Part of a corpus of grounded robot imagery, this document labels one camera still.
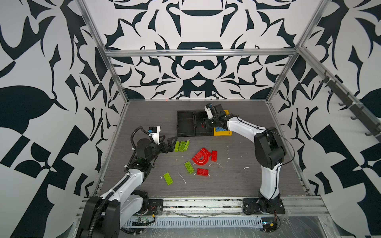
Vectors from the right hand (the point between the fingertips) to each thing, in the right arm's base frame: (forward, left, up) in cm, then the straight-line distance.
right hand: (204, 120), depth 98 cm
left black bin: (+7, +13, -13) cm, 19 cm away
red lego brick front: (-31, +3, -8) cm, 32 cm away
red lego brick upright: (-22, -5, -7) cm, 24 cm away
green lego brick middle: (-28, +9, -8) cm, 31 cm away
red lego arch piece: (-20, +1, -6) cm, 21 cm away
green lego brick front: (-34, +21, -8) cm, 41 cm away
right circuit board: (-55, -28, -10) cm, 62 cm away
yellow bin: (-7, -9, -6) cm, 12 cm away
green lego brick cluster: (-15, +14, -7) cm, 22 cm away
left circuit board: (-53, +32, -11) cm, 63 cm away
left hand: (-15, +21, +7) cm, 26 cm away
